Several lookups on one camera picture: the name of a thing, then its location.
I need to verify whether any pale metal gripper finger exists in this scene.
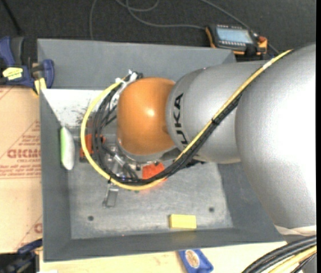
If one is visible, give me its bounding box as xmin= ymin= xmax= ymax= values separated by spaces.
xmin=109 ymin=184 xmax=120 ymax=208
xmin=102 ymin=181 xmax=112 ymax=208

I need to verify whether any orange toy piece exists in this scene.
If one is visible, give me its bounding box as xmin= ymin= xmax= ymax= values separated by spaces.
xmin=79 ymin=133 xmax=105 ymax=162
xmin=141 ymin=162 xmax=166 ymax=182

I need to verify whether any grey metal bin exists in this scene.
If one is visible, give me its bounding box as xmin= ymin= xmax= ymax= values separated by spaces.
xmin=36 ymin=38 xmax=288 ymax=262

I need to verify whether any white and green sponge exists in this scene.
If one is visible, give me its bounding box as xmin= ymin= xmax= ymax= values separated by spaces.
xmin=60 ymin=126 xmax=76 ymax=171

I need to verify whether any yellow sponge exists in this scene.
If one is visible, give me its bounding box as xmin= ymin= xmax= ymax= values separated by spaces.
xmin=169 ymin=213 xmax=198 ymax=230

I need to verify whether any brown cardboard board, red print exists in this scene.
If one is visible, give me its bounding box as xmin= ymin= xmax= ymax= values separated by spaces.
xmin=0 ymin=85 xmax=43 ymax=256

